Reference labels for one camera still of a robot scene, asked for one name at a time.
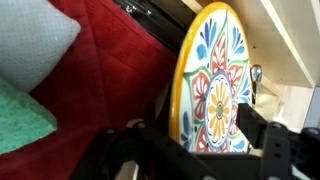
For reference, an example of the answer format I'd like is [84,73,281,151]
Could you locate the colourful floral ceramic plate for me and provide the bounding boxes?
[168,1,254,154]

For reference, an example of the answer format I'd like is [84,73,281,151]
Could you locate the red cloth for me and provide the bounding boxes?
[0,0,178,180]

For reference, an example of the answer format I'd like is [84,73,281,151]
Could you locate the green sponge cloth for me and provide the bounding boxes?
[0,78,58,156]

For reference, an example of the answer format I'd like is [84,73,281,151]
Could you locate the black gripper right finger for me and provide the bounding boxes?
[236,102,292,180]

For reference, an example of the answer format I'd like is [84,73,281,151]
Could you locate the small steel spoon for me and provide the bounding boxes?
[249,64,263,104]

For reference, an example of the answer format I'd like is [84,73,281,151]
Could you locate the white sponge cloth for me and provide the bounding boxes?
[0,0,82,94]

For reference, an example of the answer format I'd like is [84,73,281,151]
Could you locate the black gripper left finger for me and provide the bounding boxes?
[131,119,218,180]

